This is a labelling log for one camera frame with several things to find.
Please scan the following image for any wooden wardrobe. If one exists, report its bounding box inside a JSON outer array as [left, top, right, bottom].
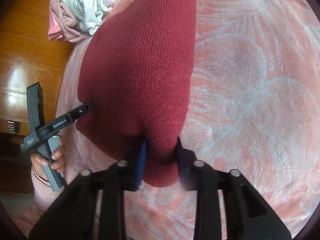
[[1, 0, 73, 153]]

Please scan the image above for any pink garment pile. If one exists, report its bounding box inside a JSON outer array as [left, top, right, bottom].
[[48, 0, 117, 42]]

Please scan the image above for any person's left hand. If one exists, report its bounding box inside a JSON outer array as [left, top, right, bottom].
[[30, 137, 67, 180]]

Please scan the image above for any left forearm pink sleeve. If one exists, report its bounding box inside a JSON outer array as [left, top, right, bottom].
[[12, 168, 65, 238]]

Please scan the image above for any dark red knit sweater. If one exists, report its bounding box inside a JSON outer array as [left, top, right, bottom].
[[76, 0, 196, 187]]

